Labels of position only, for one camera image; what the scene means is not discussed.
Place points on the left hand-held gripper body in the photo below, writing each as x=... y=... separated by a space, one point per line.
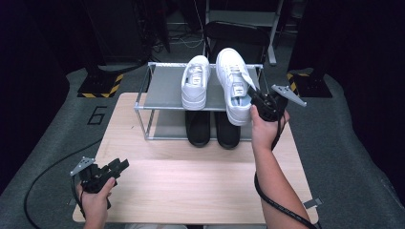
x=92 y=181

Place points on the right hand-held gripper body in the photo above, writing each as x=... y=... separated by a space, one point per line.
x=270 y=106

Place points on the white sneaker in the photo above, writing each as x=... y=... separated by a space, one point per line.
x=234 y=82
x=195 y=84

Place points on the black flip-flop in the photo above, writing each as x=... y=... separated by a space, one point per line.
x=228 y=135
x=198 y=129

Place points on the metal shoe rack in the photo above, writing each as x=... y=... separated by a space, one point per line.
x=165 y=89

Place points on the person's left hand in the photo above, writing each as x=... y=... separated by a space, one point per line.
x=95 y=200

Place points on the person's right hand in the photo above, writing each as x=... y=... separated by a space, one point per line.
x=266 y=133

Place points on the grey table clip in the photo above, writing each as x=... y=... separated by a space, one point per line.
x=71 y=202
x=313 y=202

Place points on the striped black stand base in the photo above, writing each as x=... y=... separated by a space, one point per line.
x=100 y=84
x=310 y=86

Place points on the black chair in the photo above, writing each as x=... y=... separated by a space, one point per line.
x=242 y=33

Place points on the white metal desk frame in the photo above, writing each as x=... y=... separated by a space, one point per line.
x=273 y=38

